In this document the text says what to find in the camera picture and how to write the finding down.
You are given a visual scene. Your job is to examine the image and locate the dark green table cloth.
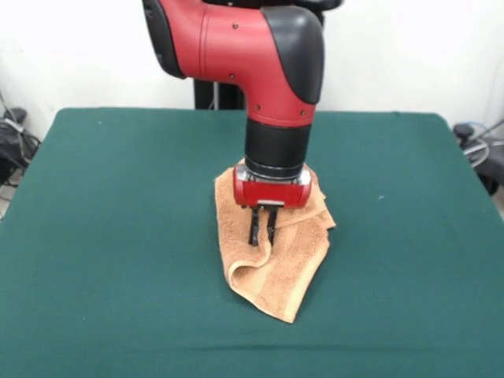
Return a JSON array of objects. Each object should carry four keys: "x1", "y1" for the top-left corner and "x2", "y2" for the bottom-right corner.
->
[{"x1": 0, "y1": 106, "x2": 504, "y2": 378}]

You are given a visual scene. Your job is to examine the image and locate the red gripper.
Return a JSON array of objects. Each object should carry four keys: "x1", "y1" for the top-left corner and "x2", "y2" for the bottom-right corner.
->
[{"x1": 232, "y1": 164, "x2": 314, "y2": 247}]

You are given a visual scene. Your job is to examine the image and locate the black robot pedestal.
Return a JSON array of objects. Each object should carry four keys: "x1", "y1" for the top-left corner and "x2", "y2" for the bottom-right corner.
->
[{"x1": 191, "y1": 0, "x2": 347, "y2": 111}]

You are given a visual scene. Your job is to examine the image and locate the tan terry towel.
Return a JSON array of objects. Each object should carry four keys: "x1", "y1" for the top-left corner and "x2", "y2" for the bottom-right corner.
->
[{"x1": 213, "y1": 165, "x2": 338, "y2": 325}]

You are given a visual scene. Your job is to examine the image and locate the black electronics box with cables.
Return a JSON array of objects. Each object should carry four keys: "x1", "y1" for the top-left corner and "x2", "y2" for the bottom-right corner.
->
[{"x1": 0, "y1": 108, "x2": 43, "y2": 186}]

